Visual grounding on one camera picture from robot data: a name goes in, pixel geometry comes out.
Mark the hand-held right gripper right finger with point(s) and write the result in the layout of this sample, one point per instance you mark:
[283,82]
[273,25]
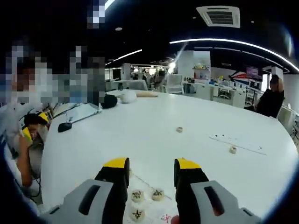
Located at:
[196,203]

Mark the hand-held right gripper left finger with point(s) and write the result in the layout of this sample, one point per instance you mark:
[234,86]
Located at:
[100,203]

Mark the group of wooden chess pieces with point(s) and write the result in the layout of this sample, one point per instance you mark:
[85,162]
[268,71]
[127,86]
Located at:
[137,196]

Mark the thin chessboard sheet red lines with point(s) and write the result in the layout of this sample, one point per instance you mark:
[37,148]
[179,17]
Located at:
[149,210]

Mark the person's right hand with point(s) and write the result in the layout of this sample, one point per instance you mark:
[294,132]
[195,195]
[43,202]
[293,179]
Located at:
[175,220]

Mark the small black object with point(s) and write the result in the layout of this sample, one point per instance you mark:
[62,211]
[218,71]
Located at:
[65,127]

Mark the white table power strip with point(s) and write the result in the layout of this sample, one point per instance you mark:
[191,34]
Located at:
[238,145]

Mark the black round object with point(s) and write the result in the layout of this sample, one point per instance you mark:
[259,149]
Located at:
[109,101]

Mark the white round object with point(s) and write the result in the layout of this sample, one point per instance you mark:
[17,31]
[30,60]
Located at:
[128,96]

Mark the short ceiling light strip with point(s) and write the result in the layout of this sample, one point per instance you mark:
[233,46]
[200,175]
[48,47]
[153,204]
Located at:
[126,56]

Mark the wooden rolling pin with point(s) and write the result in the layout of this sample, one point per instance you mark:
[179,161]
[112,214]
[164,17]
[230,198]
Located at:
[147,94]

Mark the white mesh chair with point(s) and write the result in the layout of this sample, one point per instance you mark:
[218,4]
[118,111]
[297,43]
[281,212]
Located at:
[174,84]

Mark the display shelf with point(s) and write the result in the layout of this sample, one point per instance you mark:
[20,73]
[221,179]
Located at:
[201,71]

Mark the purple screen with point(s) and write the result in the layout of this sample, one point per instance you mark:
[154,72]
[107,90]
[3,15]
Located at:
[254,72]

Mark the curved ceiling light strip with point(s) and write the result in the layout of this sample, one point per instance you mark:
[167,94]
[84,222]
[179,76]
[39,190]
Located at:
[233,42]

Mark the ceiling air conditioner vent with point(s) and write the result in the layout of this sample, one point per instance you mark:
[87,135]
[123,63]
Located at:
[218,16]

